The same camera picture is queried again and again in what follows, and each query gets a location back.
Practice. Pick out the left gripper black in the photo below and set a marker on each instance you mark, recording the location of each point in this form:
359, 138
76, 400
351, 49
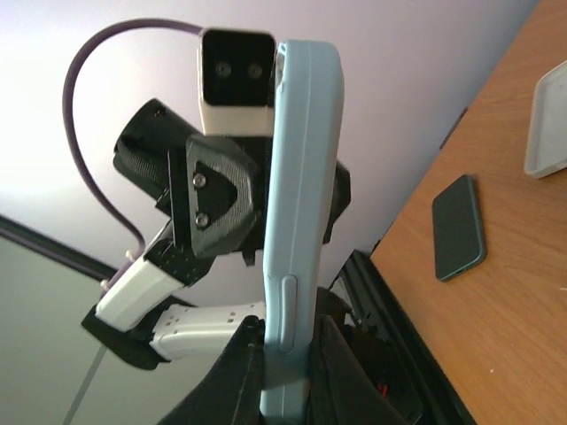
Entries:
213, 189

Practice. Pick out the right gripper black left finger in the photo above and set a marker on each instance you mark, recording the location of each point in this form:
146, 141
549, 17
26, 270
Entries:
230, 391

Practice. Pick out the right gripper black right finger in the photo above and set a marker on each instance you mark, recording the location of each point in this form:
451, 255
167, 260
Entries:
340, 392

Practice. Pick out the light blue phone case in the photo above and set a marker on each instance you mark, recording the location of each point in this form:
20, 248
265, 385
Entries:
309, 104

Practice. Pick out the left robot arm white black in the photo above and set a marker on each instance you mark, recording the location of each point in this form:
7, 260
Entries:
141, 320

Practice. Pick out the phone with teal edge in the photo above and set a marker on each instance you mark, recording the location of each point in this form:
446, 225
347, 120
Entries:
458, 229

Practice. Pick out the white phone case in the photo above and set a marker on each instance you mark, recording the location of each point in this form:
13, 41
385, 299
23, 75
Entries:
545, 152

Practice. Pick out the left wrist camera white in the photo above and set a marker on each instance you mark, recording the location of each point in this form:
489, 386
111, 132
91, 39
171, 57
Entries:
235, 69

